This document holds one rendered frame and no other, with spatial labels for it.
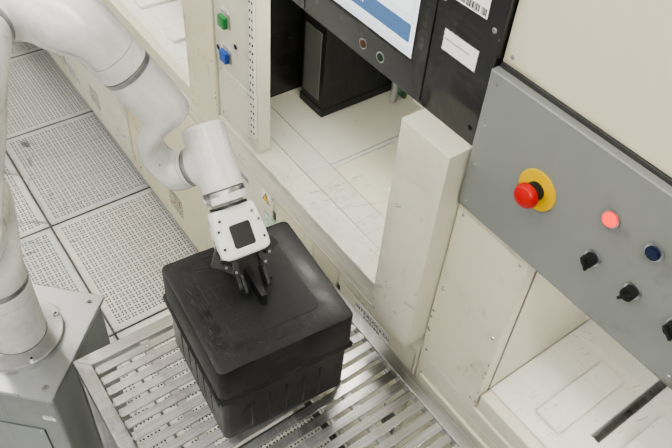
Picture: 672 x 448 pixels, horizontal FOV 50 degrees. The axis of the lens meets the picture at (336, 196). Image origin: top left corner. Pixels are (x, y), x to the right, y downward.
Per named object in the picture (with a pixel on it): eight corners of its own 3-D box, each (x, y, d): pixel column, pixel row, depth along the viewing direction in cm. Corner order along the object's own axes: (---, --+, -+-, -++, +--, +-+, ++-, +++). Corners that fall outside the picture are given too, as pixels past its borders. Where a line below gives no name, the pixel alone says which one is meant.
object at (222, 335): (161, 296, 152) (154, 255, 143) (286, 247, 164) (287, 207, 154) (219, 409, 134) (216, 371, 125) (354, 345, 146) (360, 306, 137)
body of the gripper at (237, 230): (206, 207, 134) (226, 264, 135) (256, 190, 138) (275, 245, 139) (197, 209, 141) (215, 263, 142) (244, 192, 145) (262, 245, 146)
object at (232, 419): (283, 293, 173) (284, 245, 161) (343, 383, 157) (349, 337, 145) (173, 339, 162) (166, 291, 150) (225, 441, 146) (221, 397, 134)
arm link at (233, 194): (205, 195, 134) (211, 211, 134) (249, 181, 137) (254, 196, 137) (195, 198, 141) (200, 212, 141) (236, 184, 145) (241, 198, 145)
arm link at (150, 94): (63, 106, 121) (172, 205, 143) (140, 75, 115) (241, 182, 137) (75, 69, 126) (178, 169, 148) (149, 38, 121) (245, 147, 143)
